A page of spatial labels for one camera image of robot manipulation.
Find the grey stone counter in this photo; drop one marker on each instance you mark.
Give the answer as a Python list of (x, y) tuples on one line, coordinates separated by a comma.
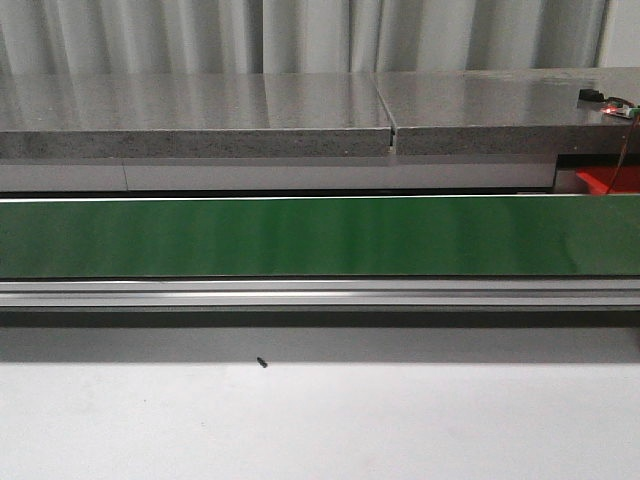
[(505, 130)]

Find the green conveyor belt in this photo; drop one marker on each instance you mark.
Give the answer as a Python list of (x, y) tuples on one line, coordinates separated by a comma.
[(540, 235)]

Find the red plastic bin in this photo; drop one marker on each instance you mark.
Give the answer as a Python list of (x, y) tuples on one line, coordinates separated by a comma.
[(600, 180)]

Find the small sensor circuit board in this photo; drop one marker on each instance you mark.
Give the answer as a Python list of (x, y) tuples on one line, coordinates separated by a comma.
[(610, 105)]

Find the white pleated curtain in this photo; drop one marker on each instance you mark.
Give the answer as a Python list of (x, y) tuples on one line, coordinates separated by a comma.
[(83, 37)]

